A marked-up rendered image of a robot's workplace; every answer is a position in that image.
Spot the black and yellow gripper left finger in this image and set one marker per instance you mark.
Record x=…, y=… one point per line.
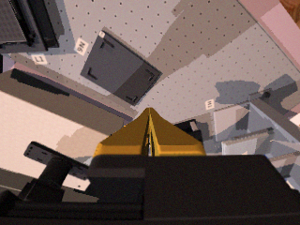
x=133, y=138

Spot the grey microplate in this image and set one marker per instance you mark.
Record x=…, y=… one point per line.
x=13, y=27

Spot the grey rack with shelves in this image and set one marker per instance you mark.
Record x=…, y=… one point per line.
x=255, y=117

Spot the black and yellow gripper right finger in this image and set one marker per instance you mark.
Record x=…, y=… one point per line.
x=168, y=140

